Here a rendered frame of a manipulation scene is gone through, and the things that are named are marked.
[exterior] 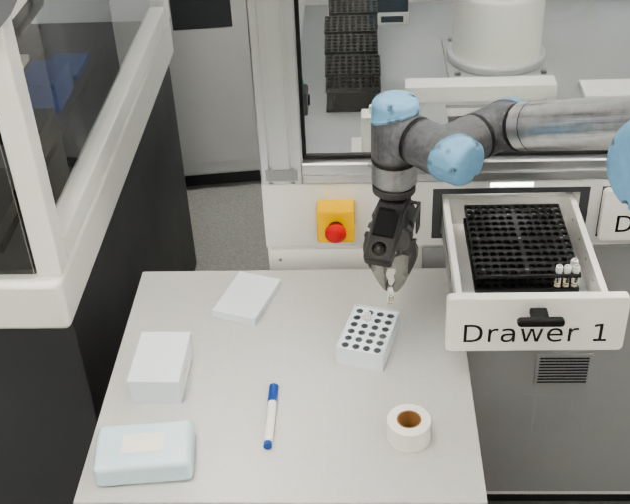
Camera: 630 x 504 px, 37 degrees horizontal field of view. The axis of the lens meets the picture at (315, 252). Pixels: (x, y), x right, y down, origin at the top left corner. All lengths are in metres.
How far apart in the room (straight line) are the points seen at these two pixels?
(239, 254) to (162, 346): 1.62
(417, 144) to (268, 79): 0.37
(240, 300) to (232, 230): 1.59
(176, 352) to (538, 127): 0.70
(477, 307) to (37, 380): 0.89
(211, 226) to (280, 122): 1.71
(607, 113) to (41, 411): 1.24
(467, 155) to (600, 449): 1.08
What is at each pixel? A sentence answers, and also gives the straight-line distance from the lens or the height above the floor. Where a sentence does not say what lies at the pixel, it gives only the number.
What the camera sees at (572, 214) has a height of 0.88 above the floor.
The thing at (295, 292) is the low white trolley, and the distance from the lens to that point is 1.83.
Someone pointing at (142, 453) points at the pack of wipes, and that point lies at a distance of 1.50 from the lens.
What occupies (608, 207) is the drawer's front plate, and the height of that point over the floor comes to 0.89.
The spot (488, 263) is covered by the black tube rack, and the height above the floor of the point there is 0.90.
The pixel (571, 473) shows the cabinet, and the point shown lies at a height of 0.14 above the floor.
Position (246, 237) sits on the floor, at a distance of 3.34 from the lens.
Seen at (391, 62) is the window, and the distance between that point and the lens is 1.70.
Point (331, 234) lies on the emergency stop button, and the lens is 1.77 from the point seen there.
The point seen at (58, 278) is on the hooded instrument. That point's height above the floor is 0.90.
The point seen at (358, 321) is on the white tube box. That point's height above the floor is 0.80.
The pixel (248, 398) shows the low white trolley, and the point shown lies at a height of 0.76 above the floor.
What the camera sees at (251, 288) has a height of 0.78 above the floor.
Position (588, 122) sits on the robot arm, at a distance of 1.39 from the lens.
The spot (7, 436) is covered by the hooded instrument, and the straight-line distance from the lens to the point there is 2.10.
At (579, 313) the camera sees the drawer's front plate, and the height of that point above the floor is 0.90.
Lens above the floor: 1.89
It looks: 36 degrees down
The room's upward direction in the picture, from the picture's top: 3 degrees counter-clockwise
